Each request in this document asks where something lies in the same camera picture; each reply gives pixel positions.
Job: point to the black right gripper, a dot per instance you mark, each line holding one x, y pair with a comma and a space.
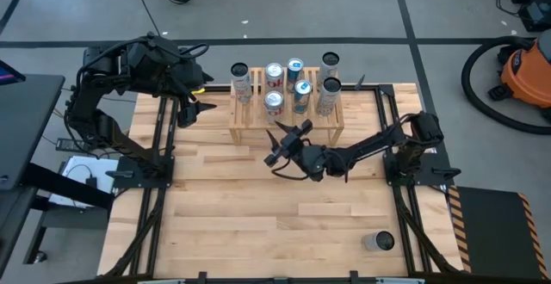
301, 155

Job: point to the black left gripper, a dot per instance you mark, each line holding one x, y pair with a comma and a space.
187, 118

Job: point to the silver Diet Coke can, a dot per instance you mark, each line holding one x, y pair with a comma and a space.
274, 105
274, 75

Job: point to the white Celsius can black lid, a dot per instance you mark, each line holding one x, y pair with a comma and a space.
242, 88
383, 241
327, 71

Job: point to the teal silver Red Bull can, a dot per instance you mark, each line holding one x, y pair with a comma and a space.
295, 69
301, 101

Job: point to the Celsius can pineapple print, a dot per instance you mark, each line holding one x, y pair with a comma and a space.
329, 103

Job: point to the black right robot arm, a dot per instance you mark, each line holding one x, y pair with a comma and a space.
374, 140

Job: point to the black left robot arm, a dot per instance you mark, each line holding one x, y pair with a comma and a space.
142, 66

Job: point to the wooden slatted shelf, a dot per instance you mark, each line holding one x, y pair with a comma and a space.
254, 118

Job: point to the black power adapter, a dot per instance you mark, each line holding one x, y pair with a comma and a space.
71, 145

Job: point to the white flat box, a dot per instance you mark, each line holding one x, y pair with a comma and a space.
79, 168

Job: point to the black clamp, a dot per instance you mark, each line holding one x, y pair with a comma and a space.
202, 276
354, 276

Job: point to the black desk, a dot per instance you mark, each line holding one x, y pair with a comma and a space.
30, 125

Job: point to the white aluminium strip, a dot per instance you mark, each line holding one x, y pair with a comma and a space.
400, 281
161, 281

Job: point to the orange shop vacuum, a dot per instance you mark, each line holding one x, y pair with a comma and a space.
527, 75
466, 79

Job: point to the black computer monitor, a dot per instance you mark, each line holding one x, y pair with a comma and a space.
8, 74

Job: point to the black mat hazard stripes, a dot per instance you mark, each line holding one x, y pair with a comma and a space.
490, 232

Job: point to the silver desk caster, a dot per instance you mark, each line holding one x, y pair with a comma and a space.
39, 257

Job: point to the black equipment cases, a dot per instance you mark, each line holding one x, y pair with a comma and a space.
536, 13

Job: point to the black aluminium rig frame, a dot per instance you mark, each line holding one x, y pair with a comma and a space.
385, 91

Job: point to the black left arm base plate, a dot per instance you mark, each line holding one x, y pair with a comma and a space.
125, 183

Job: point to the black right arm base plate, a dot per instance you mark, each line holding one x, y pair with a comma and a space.
441, 161

